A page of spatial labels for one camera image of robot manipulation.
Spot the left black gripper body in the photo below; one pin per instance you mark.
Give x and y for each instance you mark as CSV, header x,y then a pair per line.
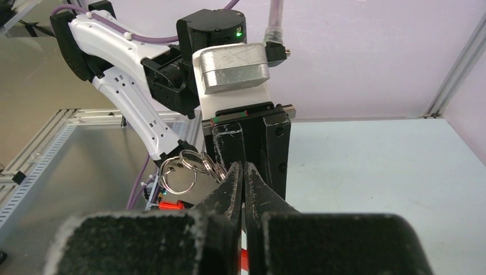
x,y
241,114

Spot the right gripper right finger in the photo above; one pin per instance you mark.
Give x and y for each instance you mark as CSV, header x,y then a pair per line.
x,y
282,240

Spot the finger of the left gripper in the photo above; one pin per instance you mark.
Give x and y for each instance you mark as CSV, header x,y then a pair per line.
x,y
275,148
229,144

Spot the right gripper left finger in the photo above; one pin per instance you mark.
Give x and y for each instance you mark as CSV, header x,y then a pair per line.
x,y
204,239

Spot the red keyring with rings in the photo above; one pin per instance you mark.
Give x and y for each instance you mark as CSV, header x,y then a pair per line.
x,y
184,178

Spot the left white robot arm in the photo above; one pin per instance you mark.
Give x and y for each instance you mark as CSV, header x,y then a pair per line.
x,y
151,80

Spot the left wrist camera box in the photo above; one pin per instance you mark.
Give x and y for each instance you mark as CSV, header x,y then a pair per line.
x,y
230,76

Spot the white slotted cable duct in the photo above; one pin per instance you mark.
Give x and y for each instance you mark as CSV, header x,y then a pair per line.
x,y
16,184

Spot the right aluminium frame post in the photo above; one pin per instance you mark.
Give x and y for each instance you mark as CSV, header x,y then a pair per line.
x,y
460,70

